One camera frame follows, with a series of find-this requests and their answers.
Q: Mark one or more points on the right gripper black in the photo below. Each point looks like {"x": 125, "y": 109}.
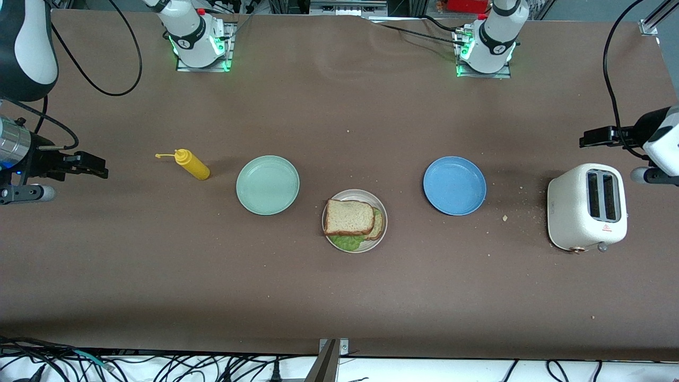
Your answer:
{"x": 43, "y": 159}

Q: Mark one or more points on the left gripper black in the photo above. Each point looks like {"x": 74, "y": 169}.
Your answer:
{"x": 629, "y": 132}

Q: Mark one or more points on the yellow squeeze bottle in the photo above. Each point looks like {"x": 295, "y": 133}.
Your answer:
{"x": 196, "y": 168}

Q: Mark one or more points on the brown bread slice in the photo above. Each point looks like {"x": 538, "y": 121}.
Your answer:
{"x": 347, "y": 217}
{"x": 377, "y": 225}

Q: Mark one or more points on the green lettuce leaf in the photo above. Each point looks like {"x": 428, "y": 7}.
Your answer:
{"x": 347, "y": 243}

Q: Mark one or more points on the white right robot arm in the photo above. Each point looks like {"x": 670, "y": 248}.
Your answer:
{"x": 29, "y": 42}

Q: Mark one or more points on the blue plate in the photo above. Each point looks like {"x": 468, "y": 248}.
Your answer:
{"x": 454, "y": 185}

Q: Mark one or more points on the mint green plate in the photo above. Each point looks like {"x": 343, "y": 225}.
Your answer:
{"x": 268, "y": 185}

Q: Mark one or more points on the beige plate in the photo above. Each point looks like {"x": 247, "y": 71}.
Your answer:
{"x": 354, "y": 194}

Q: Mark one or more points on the white toaster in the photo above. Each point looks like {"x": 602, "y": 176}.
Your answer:
{"x": 570, "y": 212}

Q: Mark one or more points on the red box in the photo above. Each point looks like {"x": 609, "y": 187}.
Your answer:
{"x": 467, "y": 5}

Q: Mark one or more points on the aluminium frame rail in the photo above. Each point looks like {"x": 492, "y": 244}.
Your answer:
{"x": 650, "y": 25}

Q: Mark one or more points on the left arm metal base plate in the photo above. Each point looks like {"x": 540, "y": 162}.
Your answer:
{"x": 482, "y": 76}

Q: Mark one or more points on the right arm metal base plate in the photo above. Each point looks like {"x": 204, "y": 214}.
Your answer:
{"x": 204, "y": 69}

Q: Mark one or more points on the silver back frame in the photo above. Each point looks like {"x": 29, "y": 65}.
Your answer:
{"x": 347, "y": 8}

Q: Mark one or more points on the dark metal frame strut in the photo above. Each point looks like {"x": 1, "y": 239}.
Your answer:
{"x": 323, "y": 369}

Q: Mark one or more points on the silver table edge bracket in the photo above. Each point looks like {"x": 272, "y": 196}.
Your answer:
{"x": 345, "y": 347}

